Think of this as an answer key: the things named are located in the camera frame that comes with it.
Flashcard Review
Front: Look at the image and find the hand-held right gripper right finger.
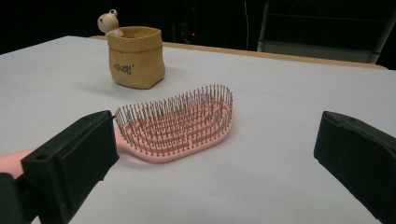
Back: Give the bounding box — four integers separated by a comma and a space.
313, 110, 396, 224

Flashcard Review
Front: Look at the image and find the pink hairbrush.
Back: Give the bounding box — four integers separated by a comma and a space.
0, 83, 234, 180

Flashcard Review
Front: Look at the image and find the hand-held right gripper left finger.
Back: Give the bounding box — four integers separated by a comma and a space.
17, 109, 120, 224

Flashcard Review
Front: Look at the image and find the white cable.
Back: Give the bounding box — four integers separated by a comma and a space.
244, 1, 250, 50

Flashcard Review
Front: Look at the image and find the metal rack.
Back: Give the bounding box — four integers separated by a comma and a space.
256, 0, 396, 64

